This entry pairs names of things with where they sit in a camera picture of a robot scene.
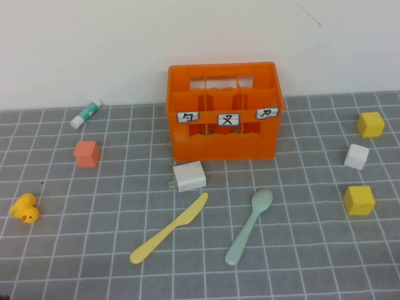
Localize salmon orange cube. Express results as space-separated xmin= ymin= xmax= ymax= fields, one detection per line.
xmin=72 ymin=140 xmax=101 ymax=169

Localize white power adapter plug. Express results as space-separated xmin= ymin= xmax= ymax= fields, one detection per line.
xmin=165 ymin=161 xmax=208 ymax=194

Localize white green glue stick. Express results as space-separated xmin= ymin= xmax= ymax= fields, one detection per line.
xmin=69 ymin=99 xmax=103 ymax=129

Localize yellow plastic knife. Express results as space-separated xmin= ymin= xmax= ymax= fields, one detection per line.
xmin=129 ymin=192 xmax=209 ymax=265

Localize mint green plastic spoon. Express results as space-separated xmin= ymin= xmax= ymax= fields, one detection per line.
xmin=224 ymin=187 xmax=274 ymax=266

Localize grey grid tablecloth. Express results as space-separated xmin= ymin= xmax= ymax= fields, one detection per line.
xmin=0 ymin=90 xmax=400 ymax=300

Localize yellow rubber duck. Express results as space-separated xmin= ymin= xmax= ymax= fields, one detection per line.
xmin=9 ymin=192 xmax=41 ymax=225

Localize yellow cube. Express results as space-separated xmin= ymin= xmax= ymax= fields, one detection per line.
xmin=356 ymin=111 xmax=386 ymax=139
xmin=342 ymin=185 xmax=376 ymax=216

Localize orange plastic cutlery holder crate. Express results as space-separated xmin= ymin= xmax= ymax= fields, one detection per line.
xmin=164 ymin=61 xmax=286 ymax=163

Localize white cube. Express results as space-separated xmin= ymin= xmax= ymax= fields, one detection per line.
xmin=343 ymin=143 xmax=370 ymax=171

